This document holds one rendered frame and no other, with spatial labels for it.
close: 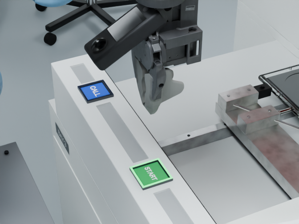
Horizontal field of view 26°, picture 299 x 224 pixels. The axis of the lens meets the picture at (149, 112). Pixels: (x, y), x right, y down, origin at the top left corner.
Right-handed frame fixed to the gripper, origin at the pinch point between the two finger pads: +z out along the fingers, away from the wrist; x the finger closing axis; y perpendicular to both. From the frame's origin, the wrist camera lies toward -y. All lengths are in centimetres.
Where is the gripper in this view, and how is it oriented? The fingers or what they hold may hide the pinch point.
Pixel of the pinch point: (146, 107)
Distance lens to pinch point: 100.1
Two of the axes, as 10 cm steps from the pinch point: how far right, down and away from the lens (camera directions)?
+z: 0.0, 7.9, 6.2
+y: 9.1, -2.6, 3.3
